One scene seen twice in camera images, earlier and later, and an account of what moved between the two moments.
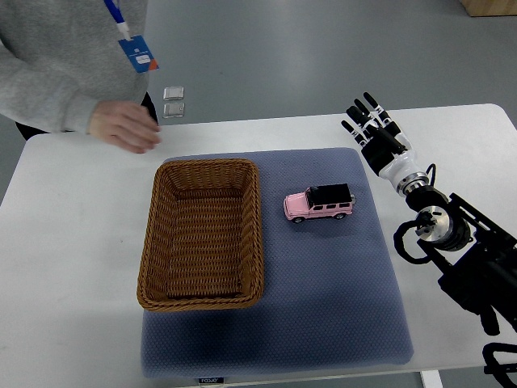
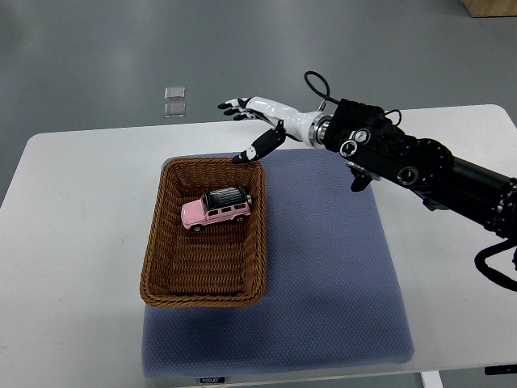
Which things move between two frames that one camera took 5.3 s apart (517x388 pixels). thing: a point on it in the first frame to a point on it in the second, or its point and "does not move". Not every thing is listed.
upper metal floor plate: (174, 93) does not move
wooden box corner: (489, 7) does not move
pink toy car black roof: (334, 200) to (232, 202)
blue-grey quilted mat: (329, 300) does not move
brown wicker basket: (201, 246) does not move
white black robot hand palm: (390, 166) to (296, 121)
